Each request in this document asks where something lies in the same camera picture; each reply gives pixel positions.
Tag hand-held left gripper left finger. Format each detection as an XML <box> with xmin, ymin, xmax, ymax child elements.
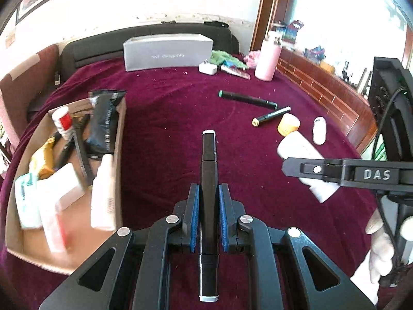
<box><xmin>39</xmin><ymin>183</ymin><xmax>201</xmax><ymax>310</ymax></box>

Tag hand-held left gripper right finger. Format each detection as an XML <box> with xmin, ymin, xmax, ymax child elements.
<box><xmin>219</xmin><ymin>183</ymin><xmax>376</xmax><ymax>310</ymax></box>

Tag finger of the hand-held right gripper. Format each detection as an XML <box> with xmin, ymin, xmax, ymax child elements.
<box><xmin>282</xmin><ymin>157</ymin><xmax>413</xmax><ymax>192</ymax></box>

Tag large white tube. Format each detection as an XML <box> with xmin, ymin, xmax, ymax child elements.
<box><xmin>276</xmin><ymin>131</ymin><xmax>340</xmax><ymax>203</ymax></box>

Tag small white bottle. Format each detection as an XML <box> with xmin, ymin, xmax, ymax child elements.
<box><xmin>312</xmin><ymin>117</ymin><xmax>327</xmax><ymax>145</ymax></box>

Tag black marker white ends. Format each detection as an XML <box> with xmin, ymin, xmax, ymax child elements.
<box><xmin>197</xmin><ymin>130</ymin><xmax>221</xmax><ymax>302</ymax></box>

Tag yellow round jar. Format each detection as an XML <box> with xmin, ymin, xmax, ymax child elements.
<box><xmin>277</xmin><ymin>113</ymin><xmax>301</xmax><ymax>137</ymax></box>

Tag black marker yellow end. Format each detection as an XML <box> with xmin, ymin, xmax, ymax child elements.
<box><xmin>252</xmin><ymin>106</ymin><xmax>292</xmax><ymax>127</ymax></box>
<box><xmin>53</xmin><ymin>114</ymin><xmax>91</xmax><ymax>170</ymax></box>

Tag white spray bottle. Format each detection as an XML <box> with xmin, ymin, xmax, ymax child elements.
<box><xmin>90</xmin><ymin>153</ymin><xmax>117</xmax><ymax>231</ymax></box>

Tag black marker green end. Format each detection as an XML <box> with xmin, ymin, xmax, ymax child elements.
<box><xmin>218</xmin><ymin>90</ymin><xmax>279</xmax><ymax>110</ymax></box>

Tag brown cardboard box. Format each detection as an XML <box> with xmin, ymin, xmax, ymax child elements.
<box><xmin>5</xmin><ymin>98</ymin><xmax>127</xmax><ymax>275</ymax></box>

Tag white power adapter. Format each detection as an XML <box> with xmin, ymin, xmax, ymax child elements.
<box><xmin>37</xmin><ymin>163</ymin><xmax>85</xmax><ymax>214</ymax></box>

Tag yellow snack packet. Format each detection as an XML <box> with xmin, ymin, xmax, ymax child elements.
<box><xmin>29</xmin><ymin>137</ymin><xmax>57</xmax><ymax>180</ymax></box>

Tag teal tissue packet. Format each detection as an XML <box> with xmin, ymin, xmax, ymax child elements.
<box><xmin>14</xmin><ymin>173</ymin><xmax>42</xmax><ymax>230</ymax></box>

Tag person's right hand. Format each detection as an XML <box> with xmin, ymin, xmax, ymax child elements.
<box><xmin>366</xmin><ymin>208</ymin><xmax>397</xmax><ymax>285</ymax></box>

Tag green striped fabric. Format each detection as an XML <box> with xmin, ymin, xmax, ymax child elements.
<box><xmin>374</xmin><ymin>139</ymin><xmax>388</xmax><ymax>162</ymax></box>

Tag metal flask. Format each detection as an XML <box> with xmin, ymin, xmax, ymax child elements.
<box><xmin>356</xmin><ymin>68</ymin><xmax>370</xmax><ymax>94</ymax></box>

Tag wooden sideboard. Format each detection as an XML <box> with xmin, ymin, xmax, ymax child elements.
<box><xmin>276</xmin><ymin>48</ymin><xmax>378</xmax><ymax>156</ymax></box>

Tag red blue toy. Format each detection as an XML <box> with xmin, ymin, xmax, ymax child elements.
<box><xmin>305</xmin><ymin>45</ymin><xmax>326</xmax><ymax>62</ymax></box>

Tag pink water bottle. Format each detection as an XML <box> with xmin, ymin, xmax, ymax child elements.
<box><xmin>254</xmin><ymin>32</ymin><xmax>283</xmax><ymax>82</ymax></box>

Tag black marker purple end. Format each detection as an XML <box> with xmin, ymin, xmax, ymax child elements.
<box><xmin>73</xmin><ymin>126</ymin><xmax>96</xmax><ymax>186</ymax></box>

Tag toothpaste tube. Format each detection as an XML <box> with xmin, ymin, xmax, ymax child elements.
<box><xmin>221</xmin><ymin>65</ymin><xmax>251</xmax><ymax>81</ymax></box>

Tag pink cloth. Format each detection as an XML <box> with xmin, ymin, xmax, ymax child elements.
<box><xmin>243</xmin><ymin>51</ymin><xmax>263</xmax><ymax>67</ymax></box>

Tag black foil packet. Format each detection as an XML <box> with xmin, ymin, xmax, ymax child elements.
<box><xmin>84</xmin><ymin>90</ymin><xmax>126</xmax><ymax>156</ymax></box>

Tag blue printed carton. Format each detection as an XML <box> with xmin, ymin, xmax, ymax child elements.
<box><xmin>284</xmin><ymin>19</ymin><xmax>305</xmax><ymax>44</ymax></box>

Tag green cloth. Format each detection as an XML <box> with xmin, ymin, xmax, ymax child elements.
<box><xmin>210</xmin><ymin>50</ymin><xmax>249</xmax><ymax>70</ymax></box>

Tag small white charger plug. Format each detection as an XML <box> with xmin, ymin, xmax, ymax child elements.
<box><xmin>198</xmin><ymin>60</ymin><xmax>217</xmax><ymax>75</ymax></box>

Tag white bottle red label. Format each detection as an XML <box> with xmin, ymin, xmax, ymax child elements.
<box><xmin>52</xmin><ymin>106</ymin><xmax>73</xmax><ymax>139</ymax></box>

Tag grey shoe box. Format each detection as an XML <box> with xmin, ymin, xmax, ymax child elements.
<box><xmin>123</xmin><ymin>33</ymin><xmax>214</xmax><ymax>72</ymax></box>

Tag black padded headboard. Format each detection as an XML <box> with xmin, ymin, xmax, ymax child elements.
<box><xmin>60</xmin><ymin>22</ymin><xmax>240</xmax><ymax>81</ymax></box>

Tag pink brown armchair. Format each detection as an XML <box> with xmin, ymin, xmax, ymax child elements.
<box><xmin>0</xmin><ymin>43</ymin><xmax>60</xmax><ymax>149</ymax></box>

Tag black braided cable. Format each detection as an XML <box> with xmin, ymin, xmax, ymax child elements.
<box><xmin>374</xmin><ymin>84</ymin><xmax>408</xmax><ymax>243</ymax></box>

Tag wooden window frame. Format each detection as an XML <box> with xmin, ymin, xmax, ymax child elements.
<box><xmin>250</xmin><ymin>0</ymin><xmax>299</xmax><ymax>55</ymax></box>

